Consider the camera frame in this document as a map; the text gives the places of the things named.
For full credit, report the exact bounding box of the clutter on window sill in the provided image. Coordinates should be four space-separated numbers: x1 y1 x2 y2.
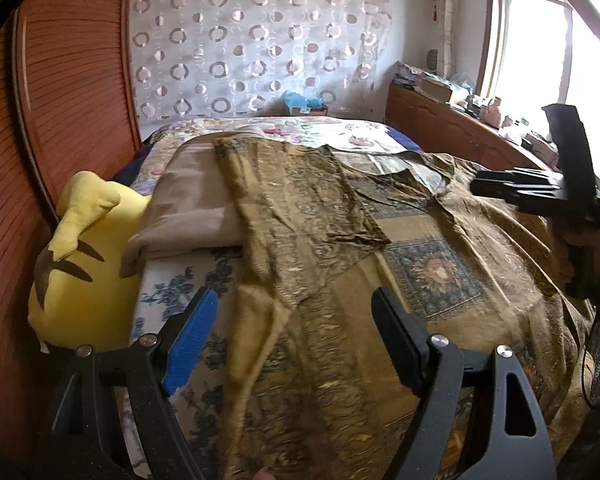
467 94 558 153

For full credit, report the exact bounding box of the yellow plush toy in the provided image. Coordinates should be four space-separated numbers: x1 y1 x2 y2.
27 171 153 356

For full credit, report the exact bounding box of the gold patterned garment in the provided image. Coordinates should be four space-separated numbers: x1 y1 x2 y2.
213 137 597 480

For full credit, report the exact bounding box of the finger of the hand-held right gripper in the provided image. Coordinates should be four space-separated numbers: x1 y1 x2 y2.
470 169 564 207

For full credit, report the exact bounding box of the person's right hand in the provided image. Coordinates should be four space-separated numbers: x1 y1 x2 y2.
551 226 600 286

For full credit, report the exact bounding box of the dark blue cloth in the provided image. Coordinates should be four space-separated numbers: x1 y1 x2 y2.
387 127 425 152

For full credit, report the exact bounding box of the stack of books and boxes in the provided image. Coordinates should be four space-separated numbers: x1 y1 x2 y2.
394 61 475 107

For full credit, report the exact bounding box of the wooden headboard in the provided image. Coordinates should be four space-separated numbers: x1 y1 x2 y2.
0 0 145 480

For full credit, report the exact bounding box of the blue box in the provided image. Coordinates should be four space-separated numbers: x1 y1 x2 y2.
282 91 329 117

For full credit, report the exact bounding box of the pink floral quilt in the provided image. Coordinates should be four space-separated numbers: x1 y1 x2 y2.
140 116 422 196

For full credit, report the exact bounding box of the blue floral bed sheet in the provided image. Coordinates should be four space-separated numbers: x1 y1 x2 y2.
122 242 248 480

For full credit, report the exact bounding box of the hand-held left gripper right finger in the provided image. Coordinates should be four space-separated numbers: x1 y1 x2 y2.
371 287 556 480

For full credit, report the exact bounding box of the white circle-patterned curtain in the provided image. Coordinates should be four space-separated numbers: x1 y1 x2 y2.
130 0 397 122

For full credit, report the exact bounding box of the wooden cabinet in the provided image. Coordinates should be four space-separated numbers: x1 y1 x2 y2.
385 82 553 173

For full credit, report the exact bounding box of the beige folded cloth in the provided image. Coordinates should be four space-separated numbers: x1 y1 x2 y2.
120 135 247 278

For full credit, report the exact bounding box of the window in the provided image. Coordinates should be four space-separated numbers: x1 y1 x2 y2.
482 0 600 128

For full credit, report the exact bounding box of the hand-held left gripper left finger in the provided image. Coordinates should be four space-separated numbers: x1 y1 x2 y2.
45 287 220 480

